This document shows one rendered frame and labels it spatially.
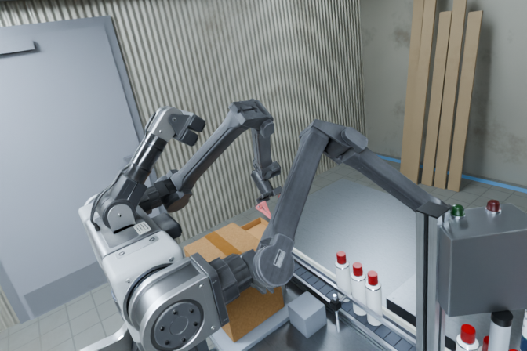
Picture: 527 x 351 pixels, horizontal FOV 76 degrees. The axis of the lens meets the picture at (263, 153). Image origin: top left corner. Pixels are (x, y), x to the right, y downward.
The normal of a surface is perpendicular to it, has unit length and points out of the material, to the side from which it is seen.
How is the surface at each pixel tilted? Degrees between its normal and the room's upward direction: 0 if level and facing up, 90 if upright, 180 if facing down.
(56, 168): 90
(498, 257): 90
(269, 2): 90
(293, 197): 52
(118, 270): 0
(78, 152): 90
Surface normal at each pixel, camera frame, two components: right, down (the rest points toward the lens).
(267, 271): 0.39, -0.38
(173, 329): 0.58, 0.19
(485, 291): 0.00, 0.35
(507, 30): -0.80, 0.32
